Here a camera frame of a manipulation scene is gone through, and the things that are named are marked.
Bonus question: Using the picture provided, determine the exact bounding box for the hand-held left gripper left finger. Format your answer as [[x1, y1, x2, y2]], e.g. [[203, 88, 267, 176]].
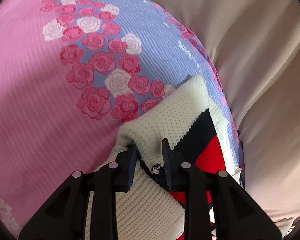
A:
[[18, 144, 139, 240]]

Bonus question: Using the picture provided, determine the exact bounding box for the beige cloth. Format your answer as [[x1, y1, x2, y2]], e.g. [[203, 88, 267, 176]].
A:
[[134, 0, 300, 238]]

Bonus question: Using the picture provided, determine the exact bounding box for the pink floral bed sheet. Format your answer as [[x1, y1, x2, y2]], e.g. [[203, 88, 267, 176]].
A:
[[0, 0, 245, 233]]

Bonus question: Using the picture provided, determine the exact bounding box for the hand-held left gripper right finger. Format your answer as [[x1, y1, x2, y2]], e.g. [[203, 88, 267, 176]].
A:
[[161, 138, 282, 240]]

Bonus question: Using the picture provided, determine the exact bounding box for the white knit sweater with stripes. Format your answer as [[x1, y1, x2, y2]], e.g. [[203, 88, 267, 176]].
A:
[[86, 74, 242, 240]]

